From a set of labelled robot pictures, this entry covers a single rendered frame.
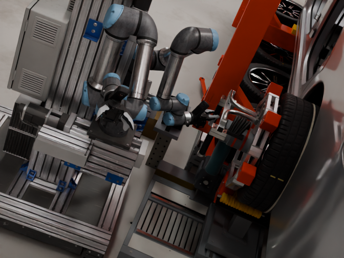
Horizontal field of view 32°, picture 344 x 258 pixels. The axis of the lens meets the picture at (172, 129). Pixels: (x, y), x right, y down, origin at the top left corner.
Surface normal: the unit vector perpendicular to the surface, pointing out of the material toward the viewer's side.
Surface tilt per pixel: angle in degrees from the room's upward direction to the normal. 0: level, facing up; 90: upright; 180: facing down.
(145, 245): 0
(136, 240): 0
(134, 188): 0
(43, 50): 90
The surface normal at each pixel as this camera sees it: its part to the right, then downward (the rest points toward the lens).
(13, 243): 0.34, -0.78
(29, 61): -0.12, 0.52
